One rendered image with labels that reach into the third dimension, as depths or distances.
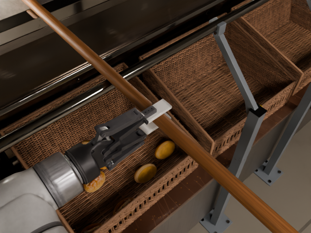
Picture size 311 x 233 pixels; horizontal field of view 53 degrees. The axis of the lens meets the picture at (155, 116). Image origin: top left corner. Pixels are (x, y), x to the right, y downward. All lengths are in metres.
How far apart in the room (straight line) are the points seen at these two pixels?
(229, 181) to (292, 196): 1.49
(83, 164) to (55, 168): 0.05
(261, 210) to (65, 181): 0.34
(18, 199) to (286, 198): 1.69
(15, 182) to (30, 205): 0.05
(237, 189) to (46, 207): 0.33
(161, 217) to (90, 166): 0.68
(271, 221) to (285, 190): 1.49
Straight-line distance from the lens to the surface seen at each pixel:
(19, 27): 1.04
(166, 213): 1.23
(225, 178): 0.59
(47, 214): 0.56
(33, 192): 0.57
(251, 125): 1.09
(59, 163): 0.58
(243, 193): 0.58
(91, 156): 0.59
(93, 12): 1.14
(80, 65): 1.19
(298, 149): 2.26
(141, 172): 1.22
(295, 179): 2.13
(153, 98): 1.26
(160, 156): 1.28
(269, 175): 2.07
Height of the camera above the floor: 1.72
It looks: 50 degrees down
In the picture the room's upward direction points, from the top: straight up
